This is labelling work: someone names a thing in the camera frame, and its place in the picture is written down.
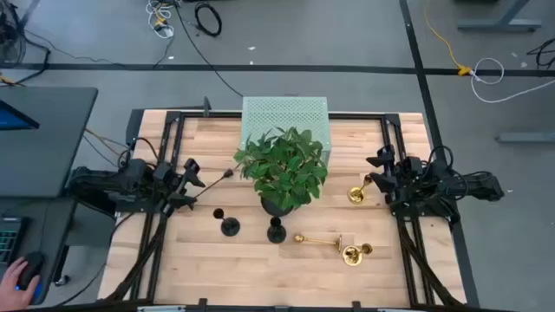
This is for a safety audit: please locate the green perforated metal box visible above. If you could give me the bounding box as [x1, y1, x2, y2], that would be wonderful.
[240, 95, 333, 166]

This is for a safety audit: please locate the white looped cable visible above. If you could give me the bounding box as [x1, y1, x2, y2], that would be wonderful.
[470, 57, 555, 104]

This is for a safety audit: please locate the black computer mouse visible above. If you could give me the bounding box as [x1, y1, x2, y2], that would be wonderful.
[16, 250, 46, 304]

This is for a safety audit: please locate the black cable bundle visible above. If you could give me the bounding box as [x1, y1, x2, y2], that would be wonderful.
[103, 211, 170, 302]
[396, 216, 463, 307]

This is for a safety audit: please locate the silver bracket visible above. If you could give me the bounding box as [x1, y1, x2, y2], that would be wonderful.
[136, 305, 187, 312]

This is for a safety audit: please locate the tall thin black candlestick holder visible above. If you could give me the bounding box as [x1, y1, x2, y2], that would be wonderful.
[193, 168, 235, 200]

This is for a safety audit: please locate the grey desk top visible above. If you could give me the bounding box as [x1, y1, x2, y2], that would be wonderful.
[0, 86, 99, 199]

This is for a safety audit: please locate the computer monitor screen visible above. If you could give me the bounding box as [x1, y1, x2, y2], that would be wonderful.
[0, 99, 41, 132]

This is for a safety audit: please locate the desk leg with caster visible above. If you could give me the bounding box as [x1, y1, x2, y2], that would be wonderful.
[52, 244, 71, 288]

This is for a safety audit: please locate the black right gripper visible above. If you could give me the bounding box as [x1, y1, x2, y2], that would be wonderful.
[366, 145, 426, 205]

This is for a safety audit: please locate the black tangled cable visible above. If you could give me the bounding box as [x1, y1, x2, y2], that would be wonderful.
[526, 36, 555, 70]

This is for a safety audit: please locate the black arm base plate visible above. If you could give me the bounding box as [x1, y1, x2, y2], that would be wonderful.
[114, 197, 174, 214]
[388, 190, 460, 224]

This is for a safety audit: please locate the backlit keyboard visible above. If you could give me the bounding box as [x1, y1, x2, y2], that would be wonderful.
[0, 216, 26, 266]

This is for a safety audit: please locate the black coiled cable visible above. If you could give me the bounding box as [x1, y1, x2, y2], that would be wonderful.
[193, 2, 224, 38]

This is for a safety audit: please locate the dark desk surface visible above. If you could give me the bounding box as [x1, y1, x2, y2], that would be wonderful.
[0, 197, 78, 307]

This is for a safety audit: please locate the grey desk foot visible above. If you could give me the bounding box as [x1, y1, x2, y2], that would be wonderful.
[496, 132, 555, 144]
[457, 0, 543, 32]

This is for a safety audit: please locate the medium black candlestick holder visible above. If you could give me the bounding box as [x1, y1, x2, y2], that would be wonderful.
[212, 207, 241, 237]

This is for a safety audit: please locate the long black floor cable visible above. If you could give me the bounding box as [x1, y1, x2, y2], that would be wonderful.
[172, 0, 245, 98]

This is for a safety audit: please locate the yellow extension cable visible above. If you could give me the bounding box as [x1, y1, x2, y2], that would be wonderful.
[423, 0, 473, 77]

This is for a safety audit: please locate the tall slim gold candlestick holder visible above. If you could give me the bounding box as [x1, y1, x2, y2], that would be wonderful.
[293, 233, 343, 255]

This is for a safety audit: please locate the short black candlestick holder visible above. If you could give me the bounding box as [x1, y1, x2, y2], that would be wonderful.
[266, 216, 287, 244]

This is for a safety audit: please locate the thin brown cable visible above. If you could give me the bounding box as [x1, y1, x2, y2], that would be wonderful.
[82, 127, 131, 157]

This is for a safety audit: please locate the person's hand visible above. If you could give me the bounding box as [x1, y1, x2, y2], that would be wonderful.
[0, 256, 42, 312]

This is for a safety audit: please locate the white cable bundle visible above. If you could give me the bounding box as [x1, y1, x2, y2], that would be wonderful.
[145, 0, 177, 40]

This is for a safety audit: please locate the black floor fan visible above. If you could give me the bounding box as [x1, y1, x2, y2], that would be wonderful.
[0, 0, 28, 69]

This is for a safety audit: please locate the black aluminium table frame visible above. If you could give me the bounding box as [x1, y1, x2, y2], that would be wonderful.
[124, 107, 481, 312]

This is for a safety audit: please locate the thin black fan cable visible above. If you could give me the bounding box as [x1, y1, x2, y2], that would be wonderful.
[12, 28, 127, 86]

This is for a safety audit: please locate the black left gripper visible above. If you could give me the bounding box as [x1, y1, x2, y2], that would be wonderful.
[152, 158, 206, 212]

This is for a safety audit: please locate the potted green leafy plant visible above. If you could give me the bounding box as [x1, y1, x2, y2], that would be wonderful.
[233, 126, 330, 218]

